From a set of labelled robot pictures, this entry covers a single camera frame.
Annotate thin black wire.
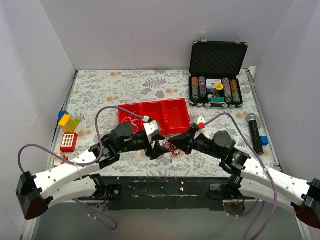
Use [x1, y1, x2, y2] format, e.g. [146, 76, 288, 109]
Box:
[169, 154, 198, 173]

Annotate red black wires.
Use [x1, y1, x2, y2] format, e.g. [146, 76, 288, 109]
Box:
[161, 138, 184, 161]

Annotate white wire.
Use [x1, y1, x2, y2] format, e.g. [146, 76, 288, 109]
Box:
[122, 109, 143, 133]

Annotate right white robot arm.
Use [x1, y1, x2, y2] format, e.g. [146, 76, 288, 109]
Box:
[169, 125, 320, 229]

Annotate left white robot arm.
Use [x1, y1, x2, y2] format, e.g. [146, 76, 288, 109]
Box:
[15, 120, 169, 220]

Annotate floral table mat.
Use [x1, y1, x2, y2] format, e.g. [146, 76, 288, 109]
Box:
[66, 70, 259, 177]

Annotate red three-compartment tray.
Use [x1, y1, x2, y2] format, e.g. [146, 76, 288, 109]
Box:
[118, 98, 190, 136]

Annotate black microphone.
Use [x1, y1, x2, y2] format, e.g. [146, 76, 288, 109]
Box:
[246, 113, 264, 156]

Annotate small blue block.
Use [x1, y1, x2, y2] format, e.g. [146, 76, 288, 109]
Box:
[260, 135, 270, 146]

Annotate black poker chip case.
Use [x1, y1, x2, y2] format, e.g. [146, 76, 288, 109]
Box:
[189, 39, 248, 108]

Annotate red white window brick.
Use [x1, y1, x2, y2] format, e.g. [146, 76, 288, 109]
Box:
[60, 132, 78, 153]

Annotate yellow green toy brick house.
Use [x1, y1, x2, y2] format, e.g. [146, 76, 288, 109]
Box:
[58, 110, 82, 133]

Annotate small white red toy figure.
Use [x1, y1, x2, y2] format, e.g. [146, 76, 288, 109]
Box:
[52, 154, 69, 167]

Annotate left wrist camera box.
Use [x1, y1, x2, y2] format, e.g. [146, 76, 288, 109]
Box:
[143, 120, 161, 143]

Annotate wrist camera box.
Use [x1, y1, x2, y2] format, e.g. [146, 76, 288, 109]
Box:
[143, 120, 161, 143]
[190, 114, 207, 130]

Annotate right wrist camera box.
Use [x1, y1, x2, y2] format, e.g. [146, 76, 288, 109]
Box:
[190, 114, 207, 130]

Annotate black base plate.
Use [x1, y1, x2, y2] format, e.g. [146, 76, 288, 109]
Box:
[80, 174, 249, 211]

